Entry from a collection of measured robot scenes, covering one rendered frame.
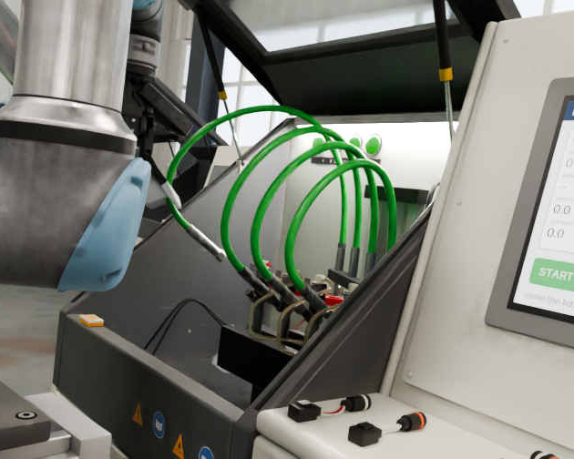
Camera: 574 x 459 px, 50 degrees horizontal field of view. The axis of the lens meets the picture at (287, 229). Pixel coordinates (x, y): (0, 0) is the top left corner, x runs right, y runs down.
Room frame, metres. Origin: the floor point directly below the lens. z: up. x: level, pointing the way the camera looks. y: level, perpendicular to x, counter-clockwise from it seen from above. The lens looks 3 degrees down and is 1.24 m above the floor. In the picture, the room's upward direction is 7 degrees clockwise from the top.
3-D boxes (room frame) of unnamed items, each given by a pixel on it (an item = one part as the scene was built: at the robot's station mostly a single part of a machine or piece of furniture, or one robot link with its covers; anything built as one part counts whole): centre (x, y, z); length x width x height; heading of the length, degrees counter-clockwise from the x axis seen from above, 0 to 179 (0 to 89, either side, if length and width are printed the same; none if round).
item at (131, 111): (0.98, 0.28, 1.36); 0.09 x 0.08 x 0.12; 129
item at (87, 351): (1.03, 0.22, 0.87); 0.62 x 0.04 x 0.16; 39
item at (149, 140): (0.98, 0.24, 1.30); 0.05 x 0.02 x 0.09; 39
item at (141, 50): (0.98, 0.27, 1.44); 0.08 x 0.08 x 0.05
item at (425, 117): (1.34, -0.17, 1.43); 0.54 x 0.03 x 0.02; 39
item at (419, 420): (0.71, -0.15, 0.99); 0.12 x 0.02 x 0.02; 132
